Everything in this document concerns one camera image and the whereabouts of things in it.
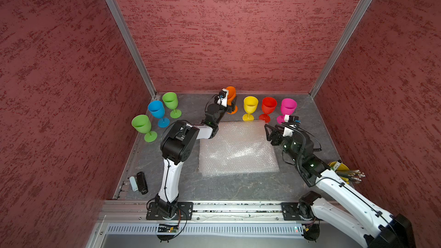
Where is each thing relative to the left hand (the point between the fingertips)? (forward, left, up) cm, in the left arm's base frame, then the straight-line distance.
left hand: (230, 95), depth 94 cm
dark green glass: (+1, +35, -5) cm, 36 cm away
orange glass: (-3, -1, +4) cm, 5 cm away
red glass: (-4, -22, -4) cm, 23 cm away
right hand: (-23, -17, +2) cm, 29 cm away
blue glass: (-6, +42, -5) cm, 42 cm away
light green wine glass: (-15, +48, -7) cm, 51 cm away
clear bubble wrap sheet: (-24, -5, -15) cm, 29 cm away
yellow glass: (0, -12, -7) cm, 14 cm away
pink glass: (-5, -33, -4) cm, 33 cm away
